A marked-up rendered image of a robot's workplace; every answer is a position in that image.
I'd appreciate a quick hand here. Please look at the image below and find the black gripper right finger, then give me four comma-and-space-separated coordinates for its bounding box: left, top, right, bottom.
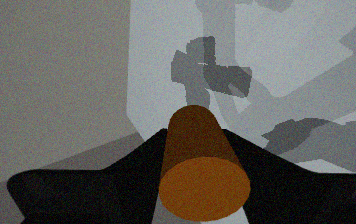
222, 129, 356, 224

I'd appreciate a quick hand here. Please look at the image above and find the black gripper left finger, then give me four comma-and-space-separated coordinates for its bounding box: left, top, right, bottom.
7, 128, 168, 224

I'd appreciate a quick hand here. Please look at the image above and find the orange knob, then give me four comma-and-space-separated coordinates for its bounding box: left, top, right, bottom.
159, 105, 251, 222

